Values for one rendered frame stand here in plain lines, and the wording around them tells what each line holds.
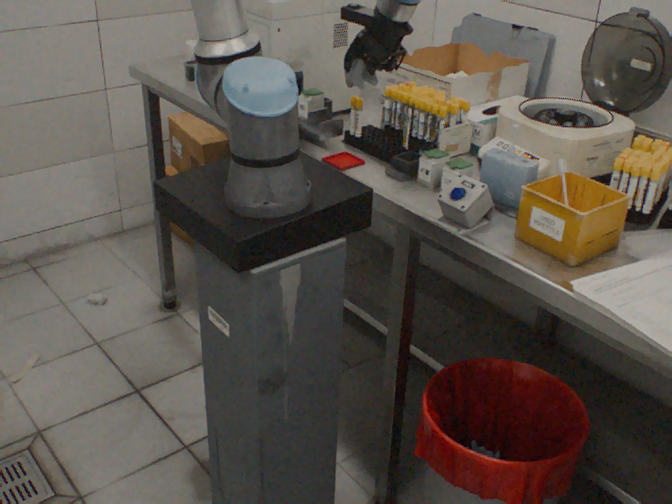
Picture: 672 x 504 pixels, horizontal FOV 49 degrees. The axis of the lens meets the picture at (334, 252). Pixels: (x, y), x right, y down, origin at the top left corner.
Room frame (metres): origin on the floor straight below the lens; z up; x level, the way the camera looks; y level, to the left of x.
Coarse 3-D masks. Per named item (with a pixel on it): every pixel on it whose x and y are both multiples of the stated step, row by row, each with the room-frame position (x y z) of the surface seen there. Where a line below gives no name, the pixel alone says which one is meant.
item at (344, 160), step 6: (330, 156) 1.52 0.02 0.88; (336, 156) 1.53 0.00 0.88; (342, 156) 1.54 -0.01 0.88; (348, 156) 1.54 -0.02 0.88; (354, 156) 1.53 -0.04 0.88; (324, 162) 1.51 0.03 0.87; (330, 162) 1.49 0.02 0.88; (336, 162) 1.50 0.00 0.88; (342, 162) 1.50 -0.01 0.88; (348, 162) 1.50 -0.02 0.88; (354, 162) 1.50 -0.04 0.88; (360, 162) 1.50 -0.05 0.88; (336, 168) 1.47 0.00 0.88; (342, 168) 1.46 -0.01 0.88; (348, 168) 1.47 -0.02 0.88
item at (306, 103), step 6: (300, 96) 1.66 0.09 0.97; (306, 96) 1.66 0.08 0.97; (312, 96) 1.64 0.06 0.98; (318, 96) 1.65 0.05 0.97; (300, 102) 1.66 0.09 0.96; (306, 102) 1.64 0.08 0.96; (312, 102) 1.64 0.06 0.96; (318, 102) 1.66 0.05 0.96; (300, 108) 1.66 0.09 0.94; (306, 108) 1.64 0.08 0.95; (312, 108) 1.64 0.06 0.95; (318, 108) 1.66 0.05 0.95; (300, 114) 1.66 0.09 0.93; (306, 114) 1.64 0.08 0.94
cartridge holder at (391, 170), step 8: (408, 152) 1.49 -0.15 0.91; (392, 160) 1.46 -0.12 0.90; (400, 160) 1.45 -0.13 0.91; (408, 160) 1.49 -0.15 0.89; (416, 160) 1.45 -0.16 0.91; (392, 168) 1.45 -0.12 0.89; (400, 168) 1.45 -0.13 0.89; (408, 168) 1.43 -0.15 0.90; (416, 168) 1.44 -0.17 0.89; (400, 176) 1.42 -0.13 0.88; (408, 176) 1.43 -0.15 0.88
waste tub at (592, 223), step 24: (528, 192) 1.17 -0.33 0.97; (552, 192) 1.24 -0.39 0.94; (576, 192) 1.24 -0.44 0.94; (600, 192) 1.21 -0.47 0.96; (528, 216) 1.17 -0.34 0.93; (552, 216) 1.13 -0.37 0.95; (576, 216) 1.09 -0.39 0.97; (600, 216) 1.11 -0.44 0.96; (624, 216) 1.16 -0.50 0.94; (528, 240) 1.16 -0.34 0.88; (552, 240) 1.12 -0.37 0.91; (576, 240) 1.09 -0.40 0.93; (600, 240) 1.12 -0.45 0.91; (576, 264) 1.09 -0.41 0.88
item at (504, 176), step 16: (496, 160) 1.32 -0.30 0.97; (512, 160) 1.31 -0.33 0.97; (528, 160) 1.31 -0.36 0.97; (480, 176) 1.34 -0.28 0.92; (496, 176) 1.32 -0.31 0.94; (512, 176) 1.29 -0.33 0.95; (528, 176) 1.28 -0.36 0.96; (496, 192) 1.31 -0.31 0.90; (512, 192) 1.29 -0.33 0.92; (496, 208) 1.29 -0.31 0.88; (512, 208) 1.29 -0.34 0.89
